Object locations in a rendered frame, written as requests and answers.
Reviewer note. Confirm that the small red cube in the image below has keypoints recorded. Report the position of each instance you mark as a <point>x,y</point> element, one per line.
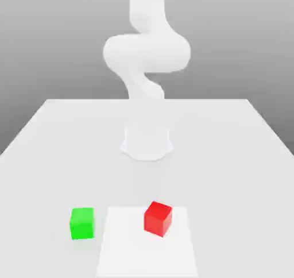
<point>157,220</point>

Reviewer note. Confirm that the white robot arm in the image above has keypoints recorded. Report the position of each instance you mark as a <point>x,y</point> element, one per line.
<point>147,52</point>

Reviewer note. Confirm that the small green cube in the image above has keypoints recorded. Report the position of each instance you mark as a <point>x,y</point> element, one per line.
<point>82,224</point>

